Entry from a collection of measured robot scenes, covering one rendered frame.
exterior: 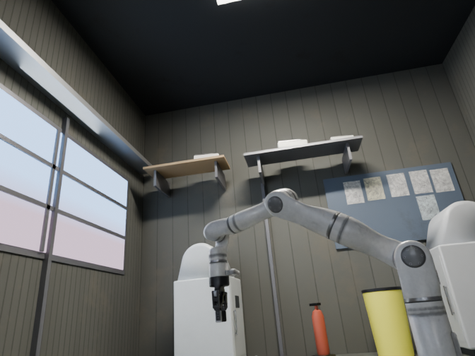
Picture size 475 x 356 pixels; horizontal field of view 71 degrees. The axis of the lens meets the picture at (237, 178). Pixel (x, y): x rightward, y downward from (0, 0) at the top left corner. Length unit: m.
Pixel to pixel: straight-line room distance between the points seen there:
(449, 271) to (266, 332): 2.01
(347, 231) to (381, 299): 2.69
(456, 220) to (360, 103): 2.10
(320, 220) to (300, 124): 3.87
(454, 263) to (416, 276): 2.71
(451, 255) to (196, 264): 2.46
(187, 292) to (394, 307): 2.02
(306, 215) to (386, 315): 2.73
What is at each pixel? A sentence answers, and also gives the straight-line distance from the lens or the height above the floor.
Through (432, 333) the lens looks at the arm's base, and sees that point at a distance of 1.03.
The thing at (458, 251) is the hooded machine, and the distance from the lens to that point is 3.76.
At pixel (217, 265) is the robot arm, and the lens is 1.27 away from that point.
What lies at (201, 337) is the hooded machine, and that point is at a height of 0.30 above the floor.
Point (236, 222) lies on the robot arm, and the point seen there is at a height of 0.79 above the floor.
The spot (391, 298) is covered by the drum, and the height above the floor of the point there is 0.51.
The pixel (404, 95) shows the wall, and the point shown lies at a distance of 5.28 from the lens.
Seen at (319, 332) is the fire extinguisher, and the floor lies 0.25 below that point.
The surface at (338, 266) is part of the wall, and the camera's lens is 4.28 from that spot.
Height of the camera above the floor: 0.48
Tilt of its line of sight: 22 degrees up
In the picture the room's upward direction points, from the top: 5 degrees counter-clockwise
